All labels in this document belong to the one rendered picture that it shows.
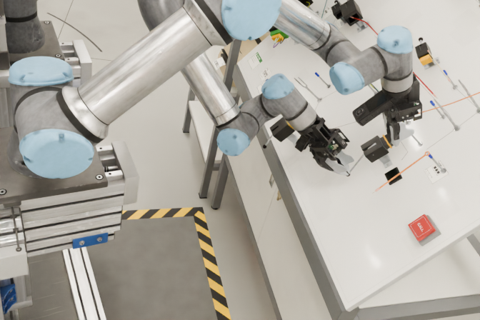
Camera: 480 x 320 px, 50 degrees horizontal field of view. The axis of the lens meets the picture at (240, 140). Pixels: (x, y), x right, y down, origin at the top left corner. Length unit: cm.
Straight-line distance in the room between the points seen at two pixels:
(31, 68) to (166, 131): 215
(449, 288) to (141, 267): 134
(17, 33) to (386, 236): 111
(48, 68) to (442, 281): 127
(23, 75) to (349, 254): 93
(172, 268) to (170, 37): 168
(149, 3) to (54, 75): 32
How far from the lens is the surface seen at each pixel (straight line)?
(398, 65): 122
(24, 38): 153
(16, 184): 115
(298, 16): 116
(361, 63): 118
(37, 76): 103
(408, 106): 135
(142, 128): 315
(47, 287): 214
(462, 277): 178
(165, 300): 236
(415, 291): 166
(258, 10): 89
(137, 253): 249
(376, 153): 145
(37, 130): 94
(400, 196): 145
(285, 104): 133
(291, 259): 178
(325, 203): 156
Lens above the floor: 196
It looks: 38 degrees down
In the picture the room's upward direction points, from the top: 14 degrees clockwise
